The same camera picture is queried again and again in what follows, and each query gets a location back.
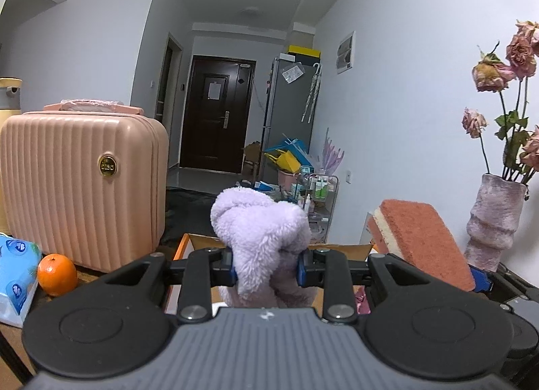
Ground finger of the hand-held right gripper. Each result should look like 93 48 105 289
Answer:
469 264 539 303

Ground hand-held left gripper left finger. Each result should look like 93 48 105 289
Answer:
105 247 235 324

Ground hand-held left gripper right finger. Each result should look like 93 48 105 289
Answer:
296 247 422 324

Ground orange-edged cardboard box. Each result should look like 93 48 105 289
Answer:
164 233 380 316

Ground purple fluffy cloth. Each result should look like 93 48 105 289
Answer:
209 187 315 309

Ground orange sponge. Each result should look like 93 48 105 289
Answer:
366 199 477 292

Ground pink textured vase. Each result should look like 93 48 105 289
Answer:
463 173 530 271

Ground black bag on floor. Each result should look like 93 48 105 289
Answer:
162 186 220 248

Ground white leaning board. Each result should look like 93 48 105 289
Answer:
361 210 376 246

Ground blue white package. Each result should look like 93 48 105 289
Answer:
240 179 279 193

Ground pink bin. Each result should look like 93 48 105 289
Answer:
277 168 302 189

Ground brown cardboard box by door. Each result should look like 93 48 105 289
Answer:
243 141 262 176

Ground blue and yellow bags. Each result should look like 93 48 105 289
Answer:
263 134 315 172

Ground dark brown door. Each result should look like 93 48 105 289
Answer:
180 55 257 174

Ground grey refrigerator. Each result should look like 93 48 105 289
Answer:
258 56 323 180

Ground orange fruit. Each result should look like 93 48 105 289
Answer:
36 253 79 297

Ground white folded umbrella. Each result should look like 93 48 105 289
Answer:
300 63 323 123

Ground pink ribbed suitcase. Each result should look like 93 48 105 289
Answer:
0 111 169 274

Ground clear plastic bag on refrigerator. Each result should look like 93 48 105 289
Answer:
281 63 305 84

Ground dried pink rose bouquet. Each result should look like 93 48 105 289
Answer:
462 20 539 185

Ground blue tissue pack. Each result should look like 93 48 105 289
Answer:
0 233 43 328

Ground pink flat item on suitcase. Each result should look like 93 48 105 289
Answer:
43 99 145 115

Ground yellow black box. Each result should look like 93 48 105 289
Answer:
287 45 321 58

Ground yellow grey bottle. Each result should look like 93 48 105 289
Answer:
0 77 23 122

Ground wire rolling cart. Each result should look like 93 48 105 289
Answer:
294 173 340 244

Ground wall electrical panel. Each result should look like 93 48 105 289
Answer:
336 30 357 75

